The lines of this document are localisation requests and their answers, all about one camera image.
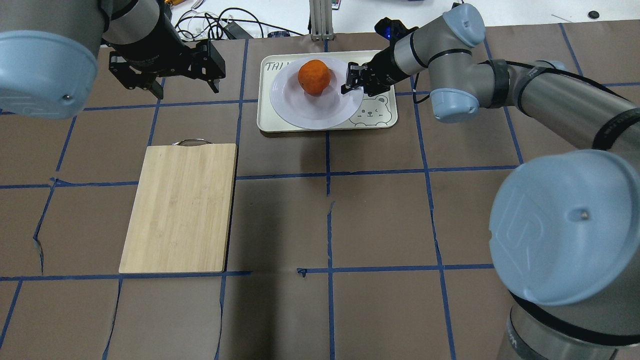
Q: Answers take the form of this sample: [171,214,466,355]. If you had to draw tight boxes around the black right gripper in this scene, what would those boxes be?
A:
[341,17,418,97]

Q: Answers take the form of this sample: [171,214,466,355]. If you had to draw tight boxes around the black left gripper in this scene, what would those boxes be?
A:
[109,14,227,100]

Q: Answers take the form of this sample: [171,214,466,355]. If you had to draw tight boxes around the white round plate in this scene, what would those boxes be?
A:
[269,55,364,130]

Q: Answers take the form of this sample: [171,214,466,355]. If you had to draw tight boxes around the orange fruit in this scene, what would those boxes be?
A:
[297,59,332,96]

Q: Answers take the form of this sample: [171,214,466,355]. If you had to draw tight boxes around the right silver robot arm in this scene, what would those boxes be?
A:
[342,2,639,360]

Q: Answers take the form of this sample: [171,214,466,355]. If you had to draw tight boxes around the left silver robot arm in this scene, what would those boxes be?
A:
[0,0,226,120]

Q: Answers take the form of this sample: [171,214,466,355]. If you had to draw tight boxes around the cream bear tray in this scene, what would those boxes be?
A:
[256,50,398,133]

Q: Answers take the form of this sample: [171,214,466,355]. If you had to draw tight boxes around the bamboo cutting board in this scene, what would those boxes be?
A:
[118,143,238,275]

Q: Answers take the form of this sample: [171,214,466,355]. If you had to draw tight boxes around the aluminium frame post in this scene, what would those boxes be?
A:
[309,0,335,42]

